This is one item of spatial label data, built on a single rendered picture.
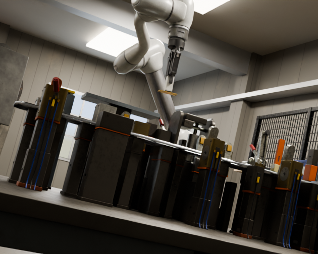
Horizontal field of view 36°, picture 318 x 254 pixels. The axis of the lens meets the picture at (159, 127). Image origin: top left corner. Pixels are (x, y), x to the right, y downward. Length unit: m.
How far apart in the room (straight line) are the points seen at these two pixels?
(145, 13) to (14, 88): 5.38
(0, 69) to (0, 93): 0.35
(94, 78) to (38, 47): 1.13
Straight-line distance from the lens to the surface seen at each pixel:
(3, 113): 7.32
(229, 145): 2.33
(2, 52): 7.38
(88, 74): 8.88
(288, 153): 2.10
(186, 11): 2.20
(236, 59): 6.68
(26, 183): 1.67
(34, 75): 8.67
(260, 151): 2.40
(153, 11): 2.14
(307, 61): 6.03
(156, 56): 2.72
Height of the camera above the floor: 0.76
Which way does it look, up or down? 9 degrees up
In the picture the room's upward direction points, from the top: 14 degrees clockwise
